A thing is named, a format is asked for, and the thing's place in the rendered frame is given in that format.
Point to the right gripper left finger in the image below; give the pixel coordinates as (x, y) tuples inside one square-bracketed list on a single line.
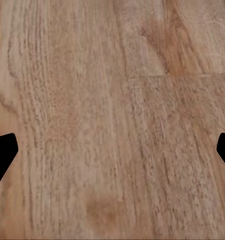
[(8, 150)]

